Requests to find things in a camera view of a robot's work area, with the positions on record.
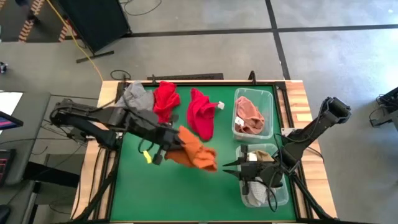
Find tablet with pink screen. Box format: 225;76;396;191
0;111;24;131

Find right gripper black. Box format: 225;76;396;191
222;144;284;196

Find red towel white tag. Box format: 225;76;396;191
186;88;226;141

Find grey desk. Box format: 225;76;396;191
0;91;52;187

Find salmon pink towel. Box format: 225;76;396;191
234;95;266;135

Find black equipment with cables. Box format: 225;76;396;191
369;86;398;128

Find yellow cable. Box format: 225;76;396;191
45;0;104;82

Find black floor cable loop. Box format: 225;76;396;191
110;69;132;81

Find dark screen device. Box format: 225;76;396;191
0;148;17;184

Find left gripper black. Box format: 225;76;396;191
150;113;185;166

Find orange towel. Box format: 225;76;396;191
164;125;218;173

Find white paper sheet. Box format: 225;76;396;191
0;91;23;116

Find black left camera cable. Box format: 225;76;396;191
137;138;156;154

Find black camera cable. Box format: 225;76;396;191
137;138;156;154
262;133;285;213

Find clear plastic bin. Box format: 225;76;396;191
235;142;289;208
231;87;274;144

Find long black floor bar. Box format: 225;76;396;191
147;73;224;81

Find black right camera cable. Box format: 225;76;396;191
262;133;285;213

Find plain grey towel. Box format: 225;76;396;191
114;80;155;111

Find dark floor mat orange stripes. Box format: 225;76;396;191
0;0;75;43

